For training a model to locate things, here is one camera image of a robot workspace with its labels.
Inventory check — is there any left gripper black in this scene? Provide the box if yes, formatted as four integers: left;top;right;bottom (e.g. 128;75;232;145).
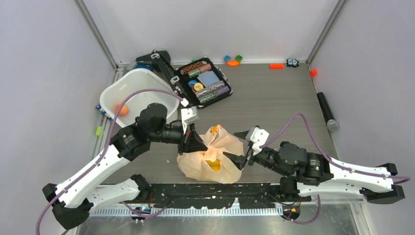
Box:
149;119;208;155

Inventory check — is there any translucent plastic bag banana print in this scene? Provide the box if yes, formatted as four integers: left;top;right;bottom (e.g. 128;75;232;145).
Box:
177;124;244;184

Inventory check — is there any yellow fake mango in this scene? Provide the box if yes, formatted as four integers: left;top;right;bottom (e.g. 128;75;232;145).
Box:
206;159;221;172

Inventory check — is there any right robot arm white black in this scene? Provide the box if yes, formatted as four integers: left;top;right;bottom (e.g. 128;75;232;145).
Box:
224;126;405;205

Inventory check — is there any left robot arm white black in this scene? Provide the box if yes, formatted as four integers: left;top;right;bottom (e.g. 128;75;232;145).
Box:
42;103;208;230

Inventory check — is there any orange fake peach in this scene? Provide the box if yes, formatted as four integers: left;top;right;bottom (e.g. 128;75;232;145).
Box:
114;103;129;117

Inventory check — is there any black poker chip case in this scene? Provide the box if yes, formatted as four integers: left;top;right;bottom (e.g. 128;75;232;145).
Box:
136;50;233;109

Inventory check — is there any orange block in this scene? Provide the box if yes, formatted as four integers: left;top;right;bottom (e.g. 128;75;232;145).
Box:
269;63;284;70

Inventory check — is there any green toy cube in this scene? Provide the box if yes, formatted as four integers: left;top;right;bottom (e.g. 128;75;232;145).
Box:
235;55;243;62

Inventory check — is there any black microphone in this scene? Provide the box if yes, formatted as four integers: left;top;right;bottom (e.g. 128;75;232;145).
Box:
317;92;339;132

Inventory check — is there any white plastic basin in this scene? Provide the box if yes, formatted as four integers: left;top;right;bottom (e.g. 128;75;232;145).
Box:
99;69;180;127

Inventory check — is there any green clip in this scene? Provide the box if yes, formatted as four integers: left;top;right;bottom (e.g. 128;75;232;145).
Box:
95;126;102;137

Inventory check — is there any small toy car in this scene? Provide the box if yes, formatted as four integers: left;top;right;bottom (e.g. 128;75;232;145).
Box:
286;58;300;68

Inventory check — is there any orange corner piece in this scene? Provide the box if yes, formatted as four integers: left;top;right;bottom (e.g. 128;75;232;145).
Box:
310;69;317;78

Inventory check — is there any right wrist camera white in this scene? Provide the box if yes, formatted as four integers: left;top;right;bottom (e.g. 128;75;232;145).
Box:
245;126;269;156

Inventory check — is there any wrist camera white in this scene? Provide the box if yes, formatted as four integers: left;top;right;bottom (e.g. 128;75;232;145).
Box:
181;107;199;133
245;126;269;156

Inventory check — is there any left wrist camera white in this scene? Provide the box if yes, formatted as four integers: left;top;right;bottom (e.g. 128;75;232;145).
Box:
181;107;199;133

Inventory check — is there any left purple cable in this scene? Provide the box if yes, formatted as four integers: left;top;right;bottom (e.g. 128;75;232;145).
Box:
35;89;189;235

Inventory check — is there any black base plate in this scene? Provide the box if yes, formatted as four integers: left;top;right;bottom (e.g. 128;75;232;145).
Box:
121;183;299;209

